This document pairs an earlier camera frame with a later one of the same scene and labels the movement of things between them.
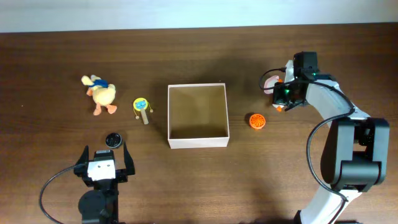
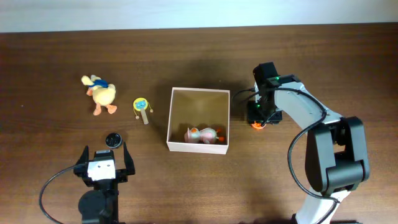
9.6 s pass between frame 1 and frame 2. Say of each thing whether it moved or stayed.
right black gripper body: moved
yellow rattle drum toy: stayed
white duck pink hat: moved
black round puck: stayed
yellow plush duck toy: stayed
